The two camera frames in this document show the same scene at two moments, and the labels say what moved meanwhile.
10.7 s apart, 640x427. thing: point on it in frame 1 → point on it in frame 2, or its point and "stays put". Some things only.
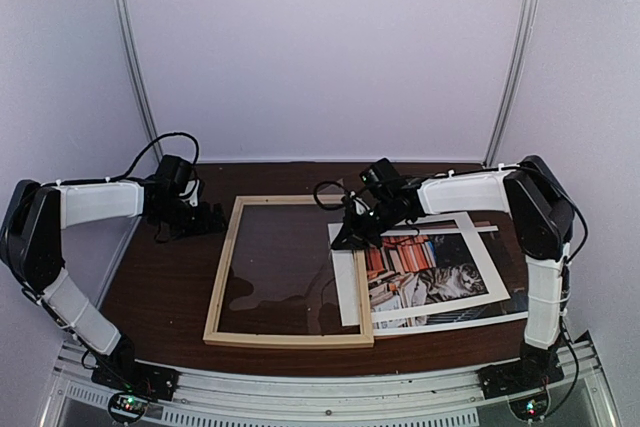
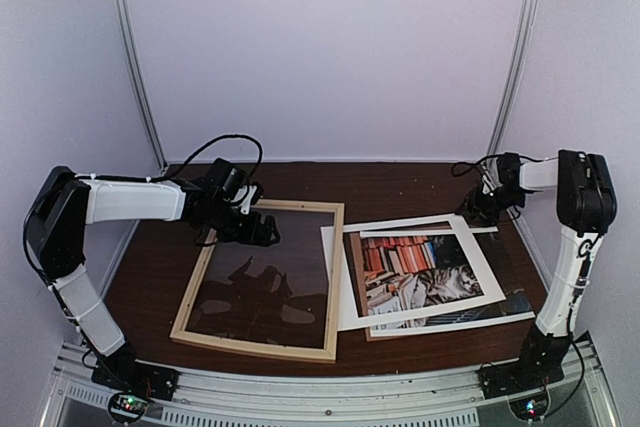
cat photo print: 412,269 stays put
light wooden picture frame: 364,339 → 328,354
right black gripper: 357,239 → 474,199
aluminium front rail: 579,395 stays put
